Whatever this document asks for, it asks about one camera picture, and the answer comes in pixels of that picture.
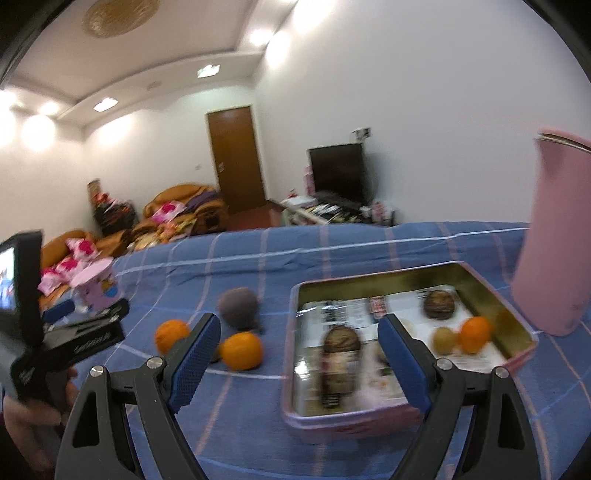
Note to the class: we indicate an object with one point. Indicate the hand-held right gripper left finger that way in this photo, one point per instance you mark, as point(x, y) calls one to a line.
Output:
point(196, 360)

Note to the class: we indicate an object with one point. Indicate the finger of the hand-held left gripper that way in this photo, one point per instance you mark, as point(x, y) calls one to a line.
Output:
point(57, 310)
point(108, 314)

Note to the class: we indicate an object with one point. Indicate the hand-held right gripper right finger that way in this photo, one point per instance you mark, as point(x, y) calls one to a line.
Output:
point(406, 364)

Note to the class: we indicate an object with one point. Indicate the orange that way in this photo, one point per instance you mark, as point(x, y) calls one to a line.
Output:
point(241, 350)
point(475, 334)
point(170, 334)

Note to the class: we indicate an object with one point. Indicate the brown kiwi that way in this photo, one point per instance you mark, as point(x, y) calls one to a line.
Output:
point(444, 340)

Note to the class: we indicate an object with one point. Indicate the purple-brown passion fruit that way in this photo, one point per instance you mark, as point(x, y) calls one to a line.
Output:
point(438, 303)
point(341, 340)
point(238, 307)

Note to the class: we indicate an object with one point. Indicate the pink rectangular tin box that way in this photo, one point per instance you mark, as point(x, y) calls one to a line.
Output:
point(360, 427)

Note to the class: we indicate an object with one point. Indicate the person's left hand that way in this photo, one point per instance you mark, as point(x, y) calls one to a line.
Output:
point(32, 424)

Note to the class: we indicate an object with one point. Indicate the pink cartoon cup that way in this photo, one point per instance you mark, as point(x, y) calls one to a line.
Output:
point(99, 288)

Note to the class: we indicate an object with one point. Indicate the pink flowered cushion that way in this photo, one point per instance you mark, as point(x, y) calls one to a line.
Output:
point(168, 212)
point(83, 249)
point(60, 274)

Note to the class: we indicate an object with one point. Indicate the brown leather sofa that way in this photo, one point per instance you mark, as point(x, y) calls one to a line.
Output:
point(57, 249)

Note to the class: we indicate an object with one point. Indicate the printed paper leaflet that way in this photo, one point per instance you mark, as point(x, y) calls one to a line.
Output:
point(480, 362)

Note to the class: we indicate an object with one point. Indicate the cluttered coffee table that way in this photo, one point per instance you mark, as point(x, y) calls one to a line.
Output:
point(159, 235)

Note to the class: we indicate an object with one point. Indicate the pile of black bags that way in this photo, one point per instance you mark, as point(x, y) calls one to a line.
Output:
point(115, 217)

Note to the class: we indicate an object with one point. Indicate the framed picture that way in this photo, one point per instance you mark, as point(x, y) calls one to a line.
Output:
point(93, 190)

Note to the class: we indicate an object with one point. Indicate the blue checked cloth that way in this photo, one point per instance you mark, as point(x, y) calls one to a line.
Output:
point(323, 258)

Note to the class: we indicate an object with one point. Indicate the brown leather armchair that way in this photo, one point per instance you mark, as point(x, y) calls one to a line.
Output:
point(184, 190)

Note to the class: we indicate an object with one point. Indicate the purple cloth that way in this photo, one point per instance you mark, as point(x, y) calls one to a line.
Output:
point(205, 202)

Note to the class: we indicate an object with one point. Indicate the pink flower decoration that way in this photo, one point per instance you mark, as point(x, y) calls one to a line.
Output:
point(379, 210)

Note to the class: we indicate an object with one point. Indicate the white television stand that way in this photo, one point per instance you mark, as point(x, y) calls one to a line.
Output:
point(300, 214)

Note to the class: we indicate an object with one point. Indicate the white set-top box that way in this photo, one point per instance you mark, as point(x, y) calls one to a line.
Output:
point(298, 201)

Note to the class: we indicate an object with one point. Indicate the pink electric kettle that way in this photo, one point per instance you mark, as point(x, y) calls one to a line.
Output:
point(549, 230)

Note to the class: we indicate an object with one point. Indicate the square ceiling light panel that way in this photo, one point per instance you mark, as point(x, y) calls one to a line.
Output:
point(104, 104)

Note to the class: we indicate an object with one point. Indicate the brown wooden door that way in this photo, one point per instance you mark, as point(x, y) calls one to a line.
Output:
point(235, 157)

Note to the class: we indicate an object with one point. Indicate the black television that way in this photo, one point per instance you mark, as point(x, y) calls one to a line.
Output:
point(337, 168)

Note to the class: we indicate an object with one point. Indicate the gold round ceiling lamp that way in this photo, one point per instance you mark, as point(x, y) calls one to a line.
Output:
point(122, 16)

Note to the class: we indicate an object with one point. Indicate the wall socket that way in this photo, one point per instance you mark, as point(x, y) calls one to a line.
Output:
point(361, 133)

